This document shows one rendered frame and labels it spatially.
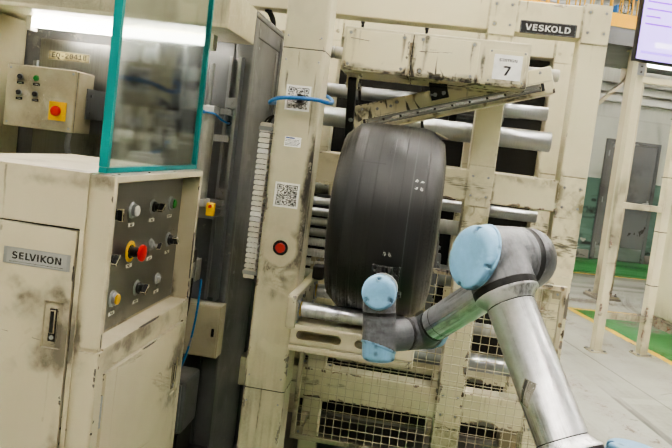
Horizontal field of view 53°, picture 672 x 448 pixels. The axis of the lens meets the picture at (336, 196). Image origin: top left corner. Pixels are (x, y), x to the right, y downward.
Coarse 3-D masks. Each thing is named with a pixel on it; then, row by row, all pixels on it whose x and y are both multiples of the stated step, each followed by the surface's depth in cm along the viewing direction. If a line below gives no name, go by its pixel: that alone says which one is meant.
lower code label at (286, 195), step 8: (280, 184) 202; (288, 184) 201; (296, 184) 201; (280, 192) 202; (288, 192) 201; (296, 192) 201; (280, 200) 202; (288, 200) 201; (296, 200) 201; (296, 208) 201
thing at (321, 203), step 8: (320, 200) 241; (328, 200) 241; (312, 208) 241; (320, 208) 241; (328, 208) 254; (312, 216) 255; (320, 216) 254; (312, 224) 243; (320, 224) 242; (312, 232) 241; (320, 232) 241; (312, 240) 243; (320, 240) 243; (312, 248) 243; (320, 248) 255; (320, 256) 242
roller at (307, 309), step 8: (304, 304) 196; (312, 304) 196; (320, 304) 196; (304, 312) 195; (312, 312) 195; (320, 312) 194; (328, 312) 194; (336, 312) 194; (344, 312) 194; (352, 312) 194; (360, 312) 194; (328, 320) 195; (336, 320) 194; (344, 320) 194; (352, 320) 193; (360, 320) 193
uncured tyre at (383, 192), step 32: (384, 128) 195; (416, 128) 198; (352, 160) 184; (384, 160) 183; (416, 160) 183; (352, 192) 180; (384, 192) 179; (416, 192) 178; (352, 224) 179; (384, 224) 178; (416, 224) 177; (352, 256) 180; (416, 256) 178; (352, 288) 186; (416, 288) 183
